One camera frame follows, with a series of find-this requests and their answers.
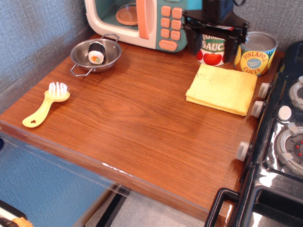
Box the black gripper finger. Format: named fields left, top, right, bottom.
left=184, top=27, right=203, bottom=55
left=224, top=35, right=241, bottom=63

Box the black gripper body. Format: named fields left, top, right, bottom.
left=183, top=10, right=249, bottom=43

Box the yellow towel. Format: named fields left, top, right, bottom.
left=186, top=64, right=258, bottom=116

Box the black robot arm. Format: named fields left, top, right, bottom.
left=182, top=0, right=250, bottom=62

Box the tomato sauce can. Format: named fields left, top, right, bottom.
left=196, top=35, right=228, bottom=66

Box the pineapple slices can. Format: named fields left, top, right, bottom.
left=234, top=31, right=278, bottom=76

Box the toy microwave oven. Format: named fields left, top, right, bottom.
left=84, top=0, right=202, bottom=52

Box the white stove knob top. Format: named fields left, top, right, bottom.
left=258, top=83, right=270, bottom=99

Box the white stove knob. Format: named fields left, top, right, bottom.
left=236, top=141, right=250, bottom=162
left=251, top=101, right=264, bottom=118
left=258, top=83, right=270, bottom=99

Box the white stove knob middle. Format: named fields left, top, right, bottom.
left=251, top=101, right=264, bottom=118

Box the orange microwave turntable plate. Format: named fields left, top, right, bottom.
left=116, top=5, right=138, bottom=26

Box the toy sushi roll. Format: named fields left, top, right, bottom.
left=88, top=41, right=106, bottom=64

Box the small steel pan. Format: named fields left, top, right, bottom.
left=70, top=33, right=122, bottom=77

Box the white stove knob bottom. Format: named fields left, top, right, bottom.
left=236, top=141, right=250, bottom=162

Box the yellow dish brush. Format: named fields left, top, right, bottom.
left=22, top=82, right=70, bottom=128

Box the black toy stove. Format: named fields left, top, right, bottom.
left=205, top=41, right=303, bottom=227

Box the orange fuzzy object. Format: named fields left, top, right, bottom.
left=12, top=217, right=33, bottom=227

